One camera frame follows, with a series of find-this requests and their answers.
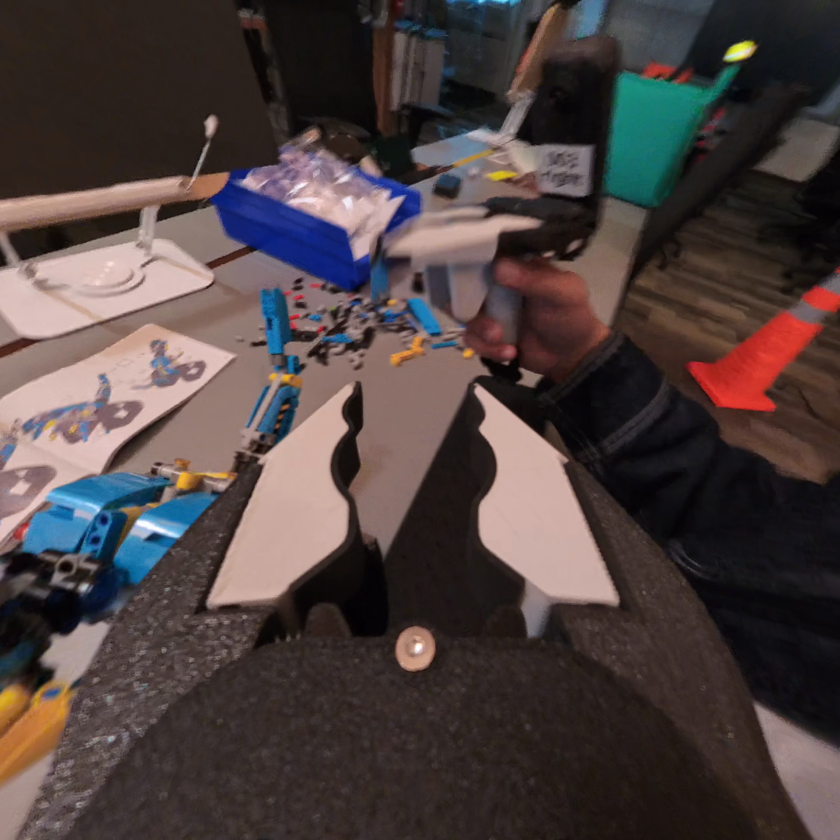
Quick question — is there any orange traffic cone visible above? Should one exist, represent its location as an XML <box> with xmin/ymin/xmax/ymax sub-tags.
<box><xmin>687</xmin><ymin>268</ymin><xmax>840</xmax><ymax>413</ymax></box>

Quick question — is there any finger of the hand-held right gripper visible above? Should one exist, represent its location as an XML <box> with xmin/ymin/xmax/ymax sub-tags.
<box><xmin>413</xmin><ymin>202</ymin><xmax>547</xmax><ymax>237</ymax></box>
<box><xmin>377</xmin><ymin>225</ymin><xmax>505</xmax><ymax>275</ymax></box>

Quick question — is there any white desk lamp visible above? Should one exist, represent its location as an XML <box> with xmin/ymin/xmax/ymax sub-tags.
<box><xmin>0</xmin><ymin>115</ymin><xmax>231</xmax><ymax>340</ymax></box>

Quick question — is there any pile of small brick parts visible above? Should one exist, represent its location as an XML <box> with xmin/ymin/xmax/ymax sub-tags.
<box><xmin>235</xmin><ymin>277</ymin><xmax>479</xmax><ymax>368</ymax></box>

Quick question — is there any blue brick robot arm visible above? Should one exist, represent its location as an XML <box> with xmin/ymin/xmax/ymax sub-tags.
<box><xmin>235</xmin><ymin>287</ymin><xmax>304</xmax><ymax>462</ymax></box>

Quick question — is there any grey desk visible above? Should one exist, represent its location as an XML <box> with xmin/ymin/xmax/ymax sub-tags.
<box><xmin>0</xmin><ymin>118</ymin><xmax>647</xmax><ymax>840</ymax></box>

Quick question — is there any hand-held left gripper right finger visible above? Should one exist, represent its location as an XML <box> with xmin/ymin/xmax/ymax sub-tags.
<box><xmin>459</xmin><ymin>382</ymin><xmax>621</xmax><ymax>639</ymax></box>

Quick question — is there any teal green box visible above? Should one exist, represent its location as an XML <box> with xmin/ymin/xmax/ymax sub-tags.
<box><xmin>604</xmin><ymin>66</ymin><xmax>742</xmax><ymax>209</ymax></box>

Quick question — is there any dark denim jacket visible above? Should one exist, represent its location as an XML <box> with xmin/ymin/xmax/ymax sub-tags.
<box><xmin>666</xmin><ymin>525</ymin><xmax>840</xmax><ymax>736</ymax></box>

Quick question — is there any blue toy brick robot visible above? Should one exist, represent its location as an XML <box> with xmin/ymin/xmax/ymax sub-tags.
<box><xmin>0</xmin><ymin>458</ymin><xmax>238</xmax><ymax>785</ymax></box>

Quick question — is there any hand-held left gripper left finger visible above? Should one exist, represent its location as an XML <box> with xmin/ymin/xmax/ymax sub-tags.
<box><xmin>206</xmin><ymin>382</ymin><xmax>386</xmax><ymax>635</ymax></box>

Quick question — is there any black perforated mat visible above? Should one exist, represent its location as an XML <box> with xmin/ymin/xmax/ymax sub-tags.
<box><xmin>386</xmin><ymin>375</ymin><xmax>572</xmax><ymax>634</ymax></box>

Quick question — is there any person's right hand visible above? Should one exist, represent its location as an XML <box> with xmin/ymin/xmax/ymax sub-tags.
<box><xmin>465</xmin><ymin>258</ymin><xmax>613</xmax><ymax>387</ymax></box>

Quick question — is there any open instruction booklet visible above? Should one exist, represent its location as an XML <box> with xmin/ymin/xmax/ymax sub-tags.
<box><xmin>0</xmin><ymin>323</ymin><xmax>237</xmax><ymax>546</ymax></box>

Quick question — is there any black partition panel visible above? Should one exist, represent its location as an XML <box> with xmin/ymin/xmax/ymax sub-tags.
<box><xmin>0</xmin><ymin>0</ymin><xmax>278</xmax><ymax>260</ymax></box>

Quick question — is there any blue plastic bin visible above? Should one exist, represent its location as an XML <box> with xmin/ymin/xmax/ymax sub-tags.
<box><xmin>210</xmin><ymin>167</ymin><xmax>422</xmax><ymax>293</ymax></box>

